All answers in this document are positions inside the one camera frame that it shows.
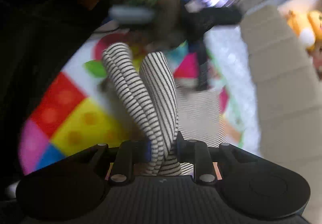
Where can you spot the beige padded headboard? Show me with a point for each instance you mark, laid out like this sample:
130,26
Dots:
281,88

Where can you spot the grey bar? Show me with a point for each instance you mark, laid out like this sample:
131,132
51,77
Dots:
133,14

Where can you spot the colourful cartoon play mat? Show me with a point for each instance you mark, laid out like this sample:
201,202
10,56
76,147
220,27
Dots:
75,118

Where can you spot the white quilted mattress cover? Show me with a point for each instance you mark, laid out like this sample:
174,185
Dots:
234,63

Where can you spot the yellow plush toy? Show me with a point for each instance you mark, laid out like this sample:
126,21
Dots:
307,27

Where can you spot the beige striped garment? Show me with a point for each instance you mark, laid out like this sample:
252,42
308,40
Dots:
156,93

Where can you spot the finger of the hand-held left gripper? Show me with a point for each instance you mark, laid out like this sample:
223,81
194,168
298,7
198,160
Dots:
202,68

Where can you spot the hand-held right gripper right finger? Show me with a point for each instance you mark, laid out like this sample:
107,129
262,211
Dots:
179,151

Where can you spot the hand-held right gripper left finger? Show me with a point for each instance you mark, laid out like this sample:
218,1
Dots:
125,158

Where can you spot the person's dark clothing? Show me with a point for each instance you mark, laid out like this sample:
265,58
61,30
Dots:
37,50

